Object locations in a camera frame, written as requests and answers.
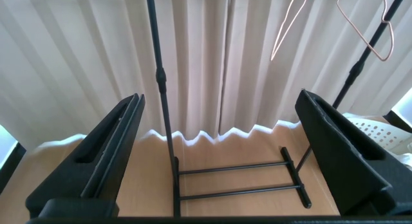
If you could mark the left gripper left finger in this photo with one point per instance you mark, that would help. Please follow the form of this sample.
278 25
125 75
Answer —
61 192

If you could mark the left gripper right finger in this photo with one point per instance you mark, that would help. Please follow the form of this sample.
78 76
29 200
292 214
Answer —
347 172

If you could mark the pink clothes hanger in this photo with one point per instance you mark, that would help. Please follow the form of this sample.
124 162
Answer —
354 27
272 56

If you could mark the white laundry basket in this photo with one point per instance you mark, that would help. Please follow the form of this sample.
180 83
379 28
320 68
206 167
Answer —
380 134

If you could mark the black clothes rack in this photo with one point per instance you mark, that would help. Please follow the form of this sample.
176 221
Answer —
160 76

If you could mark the beige curtain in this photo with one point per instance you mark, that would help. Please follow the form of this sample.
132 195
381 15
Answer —
80 56

